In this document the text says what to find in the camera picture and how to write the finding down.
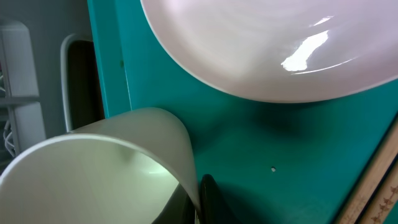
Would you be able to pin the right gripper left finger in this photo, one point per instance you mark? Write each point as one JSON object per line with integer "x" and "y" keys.
{"x": 178, "y": 210}

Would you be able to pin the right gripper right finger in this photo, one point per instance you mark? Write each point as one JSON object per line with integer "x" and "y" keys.
{"x": 214, "y": 209}

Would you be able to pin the wooden chopstick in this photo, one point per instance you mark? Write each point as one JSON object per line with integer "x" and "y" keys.
{"x": 381, "y": 163}
{"x": 383, "y": 202}

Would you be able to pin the large white plate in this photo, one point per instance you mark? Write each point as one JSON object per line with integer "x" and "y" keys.
{"x": 280, "y": 51}

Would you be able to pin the teal serving tray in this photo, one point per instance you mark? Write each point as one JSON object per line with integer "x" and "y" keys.
{"x": 275, "y": 163}

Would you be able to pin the grey plastic dish rack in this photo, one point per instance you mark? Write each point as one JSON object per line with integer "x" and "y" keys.
{"x": 49, "y": 75}

